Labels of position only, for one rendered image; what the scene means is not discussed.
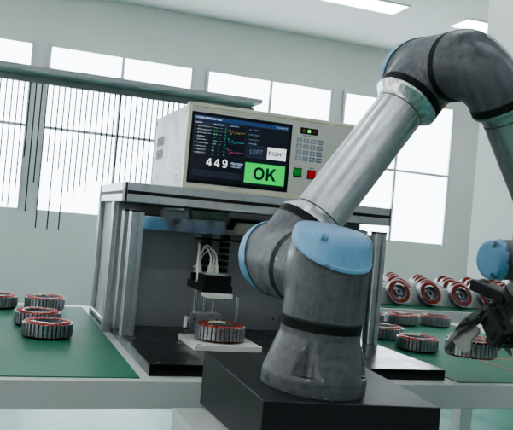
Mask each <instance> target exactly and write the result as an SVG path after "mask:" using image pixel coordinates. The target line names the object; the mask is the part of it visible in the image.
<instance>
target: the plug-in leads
mask: <svg viewBox="0 0 513 430"><path fill-rule="evenodd" d="M206 246H208V247H209V248H210V249H208V248H207V247H206ZM205 249H206V251H205V252H204V253H203V251H204V250H205ZM210 250H211V251H212V254H213V262H212V256H211V253H210ZM207 252H209V255H210V263H209V266H208V267H207V273H215V274H218V273H219V266H218V259H217V254H216V253H215V251H214V250H213V249H211V247H210V246H209V245H205V246H204V247H203V248H202V250H201V244H200V242H199V243H198V254H197V260H196V265H193V267H195V269H194V271H191V274H190V279H192V280H195V279H196V280H195V281H196V282H197V281H198V273H199V272H201V273H202V267H201V259H202V257H203V256H204V255H205V254H206V253H207ZM202 253H203V254H202ZM214 253H215V257H216V261H215V257H214ZM201 255H202V256H201ZM214 263H215V265H214Z"/></svg>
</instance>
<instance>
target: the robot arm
mask: <svg viewBox="0 0 513 430"><path fill-rule="evenodd" d="M377 92H378V97H377V99H376V100H375V101H374V103H373V104H372V105H371V107H370V108H369V109H368V111H367V112H366V113H365V114H364V116H363V117H362V119H361V120H360V121H359V122H358V123H357V124H356V126H355V127H354V128H353V130H352V131H351V132H350V133H349V135H348V136H347V138H346V139H345V140H344V141H343V143H342V144H341V145H340V147H339V148H338V149H337V150H336V151H335V152H334V154H333V155H332V156H331V158H330V159H329V160H328V162H327V163H326V164H325V165H324V167H323V168H322V170H321V171H320V172H319V173H318V175H317V176H316V177H315V178H314V179H313V180H312V182H311V183H310V184H309V186H308V187H307V188H306V190H305V191H304V192H303V194H302V195H301V196H300V198H299V199H298V200H292V201H285V202H284V203H283V204H282V205H281V206H280V207H279V208H278V210H277V211H276V212H275V214H274V215H273V216H272V217H271V219H270V220H269V221H264V222H261V223H259V224H256V225H255V226H253V227H252V228H251V229H250V230H249V231H248V232H247V233H246V234H245V236H244V237H243V238H242V241H241V244H240V247H239V253H238V258H239V265H240V269H241V272H242V274H243V276H244V278H245V279H246V280H247V282H248V283H249V284H250V285H251V286H253V287H254V288H256V289H257V290H259V291H260V292H261V293H263V294H265V295H268V296H271V297H276V298H278V299H282V300H283V311H282V317H281V323H280V328H279V330H278V332H277V335H276V337H275V339H274V341H273V342H272V345H271V348H270V350H269V351H268V353H267V356H266V358H265V360H264V362H263V364H262V370H261V376H260V380H261V381H262V382H263V383H264V384H265V385H267V386H268V387H270V388H273V389H275V390H277V391H279V392H284V393H287V394H290V395H294V396H297V397H301V398H309V399H314V400H321V401H329V402H352V401H357V400H360V399H362V398H364V396H365V390H366V384H367V379H366V375H365V371H364V359H363V353H362V348H361V343H360V339H361V332H362V326H363V320H364V309H365V303H366V297H367V291H368V285H369V279H370V271H371V269H372V266H373V261H372V252H373V244H372V241H371V239H370V238H369V237H368V236H367V235H365V234H363V233H361V232H359V231H357V230H352V229H349V228H346V227H343V226H344V224H345V223H346V222H347V220H348V219H349V218H350V217H351V216H352V215H353V213H354V212H355V210H356V209H357V208H358V206H359V205H360V203H361V202H362V201H363V199H364V198H365V196H366V195H367V194H368V193H369V192H370V190H371V189H372V188H373V187H374V185H375V184H376V182H377V181H378V180H379V178H380V177H381V176H382V174H383V173H384V172H385V171H386V170H387V168H388V167H389V165H390V164H391V163H392V162H393V160H394V159H395V157H396V156H397V155H398V153H399V152H400V150H401V149H402V148H403V147H404V146H405V144H406V143H407V142H408V140H409V139H410V138H411V136H412V135H413V134H414V132H415V131H416V130H417V128H418V127H419V126H427V125H431V124H432V123H433V122H434V121H435V120H436V118H437V117H438V116H439V114H440V113H441V111H442V110H443V109H444V107H445V106H446V105H447V104H448V103H450V102H463V103H464V104H465V105H466V106H467V107H468V109H469V112H470V114H471V117H472V119H473V120H474V121H477V122H479V123H481V124H482V126H483V129H484V131H485V133H486V135H487V139H488V141H489V143H490V146H491V148H492V151H493V154H494V157H495V159H496V161H497V163H498V167H499V170H500V171H501V174H502V176H503V179H504V182H505V184H506V187H507V189H508V191H509V193H510V197H511V199H512V202H513V57H512V56H511V54H510V53H509V52H508V51H507V49H506V48H505V47H504V46H503V45H502V44H501V43H500V42H499V41H497V40H496V39H495V38H494V37H492V36H490V35H489V34H487V33H485V32H482V31H480V30H476V29H471V28H462V29H457V30H453V31H450V32H444V33H440V34H435V35H432V36H427V37H417V38H412V39H409V40H407V41H405V42H403V43H402V44H399V45H397V46H396V47H395V48H393V49H392V50H391V51H390V52H389V53H388V55H387V57H386V59H385V60H384V62H383V64H382V76H381V80H380V81H379V82H378V84H377ZM476 255H477V257H476V264H477V268H478V270H479V272H480V273H481V274H482V275H483V276H484V277H485V278H486V279H485V278H482V279H479V280H477V279H472V280H471V281H470V285H469V289H470V290H472V291H474V292H476V293H478V294H479V295H483V296H485V297H487V298H489V299H492V300H493V301H492V303H488V304H486V305H484V306H482V307H481V308H480V309H479V310H477V311H475V312H473V313H471V314H469V315H468V316H467V317H466V318H464V320H463V321H462V322H461V323H459V325H458V326H457V327H456V329H455V330H454V331H453V332H452V334H451V336H450V337H449V339H448V341H447V342H446V344H445V346H444V349H445V351H446V350H448V349H449V348H451V347H452V346H454V345H456V346H457V347H458V348H459V349H460V350H461V351H462V352H463V353H465V354H467V353H469V352H471V350H472V341H473V339H474V338H476V337H477V336H478V335H479V334H480V332H481V329H480V328H479V327H478V326H477V325H478V324H479V323H481V325H482V328H483V329H484V331H485V333H486V338H485V340H486V342H487V344H488V346H489V348H491V347H498V351H499V350H500V349H501V348H504V349H505V350H506V351H507V352H508V354H509V355H510V356H512V354H513V352H512V349H511V348H513V240H503V239H497V240H490V241H485V242H484V243H482V244H481V246H480V247H479V249H478V252H477V254H476ZM487 279H489V280H497V281H503V280H507V281H506V283H505V285H504V286H503V287H502V286H500V285H498V284H496V283H493V282H490V281H489V280H487Z"/></svg>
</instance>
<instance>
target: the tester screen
mask: <svg viewBox="0 0 513 430"><path fill-rule="evenodd" d="M247 145H254V146H261V147H268V148H281V149H287V152H286V161H279V160H265V159H258V158H250V157H246V155H247ZM288 145H289V127H285V126H279V125H267V124H261V123H254V122H247V121H241V120H235V119H223V118H217V117H211V116H205V115H198V114H195V117H194V127H193V136H192V146H191V156H190V166H189V179H196V180H204V181H213V182H221V183H236V184H244V185H252V186H260V187H268V188H276V189H284V185H283V187H281V186H273V185H265V184H257V183H244V182H243V180H244V170H245V162H252V163H259V164H267V165H274V166H285V174H286V165H287V154H288ZM206 157H212V158H220V159H227V160H230V162H229V170H228V169H220V168H212V167H205V158H206ZM192 168H194V169H202V170H209V171H224V172H232V173H240V180H234V179H225V178H217V177H203V176H195V175H191V172H192Z"/></svg>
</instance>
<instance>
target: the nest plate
mask: <svg viewBox="0 0 513 430"><path fill-rule="evenodd" d="M178 338H179V339H180V340H181V341H182V342H183V343H185V344H186V345H187V346H189V347H190V348H192V349H193V350H194V351H214V352H262V347H261V346H258V345H257V344H255V343H253V342H252V341H250V340H248V339H246V338H245V340H244V341H242V342H240V343H233V344H231V343H230V344H228V343H226V344H225V343H222V344H221V343H220V342H219V343H216V342H215V343H213V342H209V341H203V340H198V339H197V338H196V337H195V336H194V334H178Z"/></svg>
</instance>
